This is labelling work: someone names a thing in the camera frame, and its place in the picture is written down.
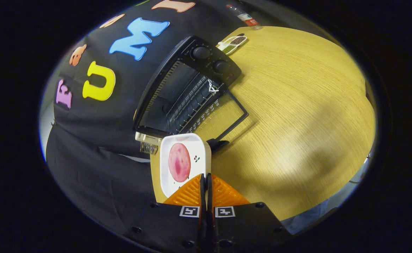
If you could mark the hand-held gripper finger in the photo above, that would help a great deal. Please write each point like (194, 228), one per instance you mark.
(202, 193)
(209, 193)

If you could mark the pink ham slice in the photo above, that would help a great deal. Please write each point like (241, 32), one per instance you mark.
(179, 163)

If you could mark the white square plate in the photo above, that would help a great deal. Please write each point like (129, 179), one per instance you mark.
(166, 175)

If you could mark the black toaster oven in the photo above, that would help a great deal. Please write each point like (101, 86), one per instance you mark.
(227, 72)

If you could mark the white bread toaster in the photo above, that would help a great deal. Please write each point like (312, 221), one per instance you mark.
(144, 137)

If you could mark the black backdrop cloth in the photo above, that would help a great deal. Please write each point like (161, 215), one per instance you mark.
(104, 158)

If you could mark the white divided bean dish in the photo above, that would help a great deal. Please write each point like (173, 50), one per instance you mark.
(232, 44)

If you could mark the clear plastic water bottle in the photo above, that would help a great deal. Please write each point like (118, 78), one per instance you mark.
(244, 17)

